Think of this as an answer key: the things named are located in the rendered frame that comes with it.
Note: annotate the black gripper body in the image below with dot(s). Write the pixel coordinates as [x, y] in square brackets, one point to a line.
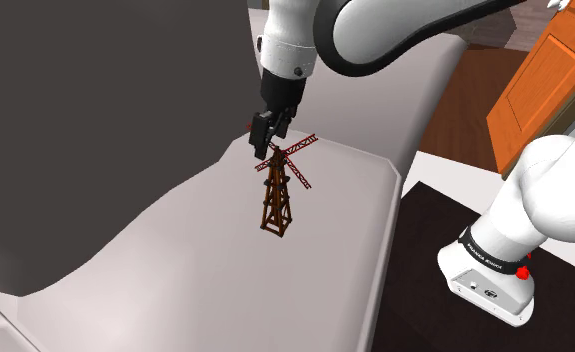
[281, 92]

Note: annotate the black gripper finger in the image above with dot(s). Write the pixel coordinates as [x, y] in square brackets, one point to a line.
[283, 124]
[261, 134]

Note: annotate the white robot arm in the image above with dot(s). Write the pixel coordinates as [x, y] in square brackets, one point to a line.
[550, 195]

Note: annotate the brown windmill model, red blades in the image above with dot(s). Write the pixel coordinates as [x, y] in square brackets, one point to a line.
[277, 204]

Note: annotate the grey sofa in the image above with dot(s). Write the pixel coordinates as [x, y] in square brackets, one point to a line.
[194, 253]

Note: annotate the dark robot stand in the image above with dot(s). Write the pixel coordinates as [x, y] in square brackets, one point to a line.
[414, 273]

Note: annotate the orange wooden door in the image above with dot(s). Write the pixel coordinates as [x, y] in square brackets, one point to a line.
[535, 92]

